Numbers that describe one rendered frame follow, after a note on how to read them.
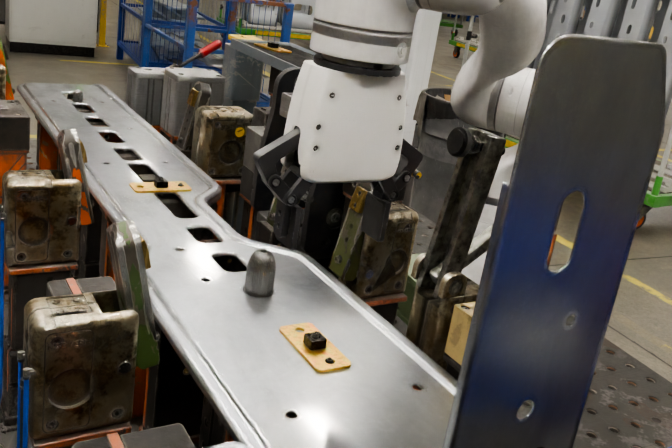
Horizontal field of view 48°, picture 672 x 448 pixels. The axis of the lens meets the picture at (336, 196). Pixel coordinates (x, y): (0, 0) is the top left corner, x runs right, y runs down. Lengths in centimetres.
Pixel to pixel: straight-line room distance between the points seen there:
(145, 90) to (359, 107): 108
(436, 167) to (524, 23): 292
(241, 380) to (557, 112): 38
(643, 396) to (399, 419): 87
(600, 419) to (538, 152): 98
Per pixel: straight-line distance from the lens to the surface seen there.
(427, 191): 408
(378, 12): 60
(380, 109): 64
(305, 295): 83
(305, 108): 62
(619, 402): 143
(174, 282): 83
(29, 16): 787
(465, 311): 71
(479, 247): 79
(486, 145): 74
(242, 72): 162
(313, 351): 72
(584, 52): 41
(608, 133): 44
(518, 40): 116
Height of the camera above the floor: 136
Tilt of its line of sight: 18 degrees down
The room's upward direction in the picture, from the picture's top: 9 degrees clockwise
